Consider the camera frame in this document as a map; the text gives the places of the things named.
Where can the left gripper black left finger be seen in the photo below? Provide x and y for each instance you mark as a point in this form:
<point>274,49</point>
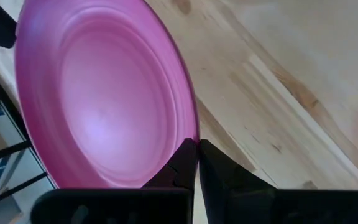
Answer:
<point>172,202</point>

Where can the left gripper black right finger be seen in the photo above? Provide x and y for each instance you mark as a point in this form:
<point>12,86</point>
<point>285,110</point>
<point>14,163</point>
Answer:
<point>244,205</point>

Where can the magenta pink plate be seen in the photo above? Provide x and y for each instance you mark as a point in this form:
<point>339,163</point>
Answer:
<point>104,93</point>

